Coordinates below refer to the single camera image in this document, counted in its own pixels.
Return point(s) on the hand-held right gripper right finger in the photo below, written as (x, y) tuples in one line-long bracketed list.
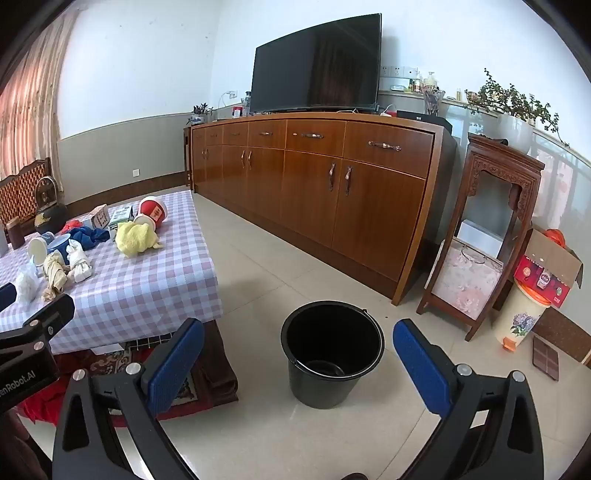
[(422, 369)]

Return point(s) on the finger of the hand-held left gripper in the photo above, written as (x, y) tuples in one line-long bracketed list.
[(7, 296), (55, 318)]

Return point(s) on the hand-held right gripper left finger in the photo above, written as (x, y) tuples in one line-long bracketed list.
[(175, 364)]

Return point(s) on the beige paper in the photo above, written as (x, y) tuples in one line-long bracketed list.
[(55, 272)]

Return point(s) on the white paper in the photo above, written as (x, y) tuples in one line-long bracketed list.
[(78, 265)]

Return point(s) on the black plastic bucket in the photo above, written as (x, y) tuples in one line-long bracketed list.
[(323, 383)]

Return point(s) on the yellow cloth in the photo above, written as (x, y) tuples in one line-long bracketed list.
[(131, 240)]

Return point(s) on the red white paper carton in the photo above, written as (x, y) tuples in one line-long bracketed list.
[(99, 216)]

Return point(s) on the dark checked cushion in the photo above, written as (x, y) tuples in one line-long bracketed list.
[(147, 344)]

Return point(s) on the white paper cup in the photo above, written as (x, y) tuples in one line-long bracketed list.
[(37, 251)]

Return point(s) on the brown wooden container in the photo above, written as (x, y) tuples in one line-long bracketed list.
[(15, 233)]

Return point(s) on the table with checked cloth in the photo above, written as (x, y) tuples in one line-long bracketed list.
[(147, 286)]

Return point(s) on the dark blue cloth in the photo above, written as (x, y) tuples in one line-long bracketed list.
[(90, 237)]

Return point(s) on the black iron kettle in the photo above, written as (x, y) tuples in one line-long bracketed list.
[(48, 217)]

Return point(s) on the small red cloth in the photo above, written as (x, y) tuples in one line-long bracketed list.
[(71, 226)]

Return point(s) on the pink floral panel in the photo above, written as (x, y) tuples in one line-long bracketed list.
[(466, 281)]

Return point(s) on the wooden woven-back bench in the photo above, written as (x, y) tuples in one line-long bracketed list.
[(23, 189)]

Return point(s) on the floral waste bin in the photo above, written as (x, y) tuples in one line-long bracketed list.
[(524, 318)]

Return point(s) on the brown tile-pattern mat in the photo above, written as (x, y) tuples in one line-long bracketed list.
[(547, 357)]

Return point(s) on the white box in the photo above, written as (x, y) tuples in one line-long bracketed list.
[(480, 237)]

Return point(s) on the brown speckled board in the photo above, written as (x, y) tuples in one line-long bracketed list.
[(568, 332)]

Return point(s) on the brown wooden sideboard cabinet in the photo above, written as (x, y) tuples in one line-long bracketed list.
[(369, 207)]

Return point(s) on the open cardboard box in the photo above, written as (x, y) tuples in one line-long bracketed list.
[(551, 251)]

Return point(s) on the pink striped curtain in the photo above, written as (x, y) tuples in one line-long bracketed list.
[(32, 101)]

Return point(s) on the carved dark wooden stand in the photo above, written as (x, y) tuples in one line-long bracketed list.
[(478, 152)]

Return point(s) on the small potted plant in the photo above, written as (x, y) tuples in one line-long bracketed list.
[(201, 113)]

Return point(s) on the black set-top box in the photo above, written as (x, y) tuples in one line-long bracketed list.
[(415, 116)]

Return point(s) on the large potted plant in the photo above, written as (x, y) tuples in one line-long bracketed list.
[(515, 129)]

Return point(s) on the small red box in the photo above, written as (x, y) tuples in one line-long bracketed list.
[(238, 111)]

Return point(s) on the glass vase with sticks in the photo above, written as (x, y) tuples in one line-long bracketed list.
[(432, 101)]

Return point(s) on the brown small bottle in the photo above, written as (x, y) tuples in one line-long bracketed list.
[(417, 83)]

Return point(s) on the white pump bottle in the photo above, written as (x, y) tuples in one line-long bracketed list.
[(431, 82)]

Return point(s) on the black flat television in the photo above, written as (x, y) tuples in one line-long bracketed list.
[(318, 64)]

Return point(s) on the white wall socket strip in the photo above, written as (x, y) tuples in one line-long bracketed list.
[(397, 71)]

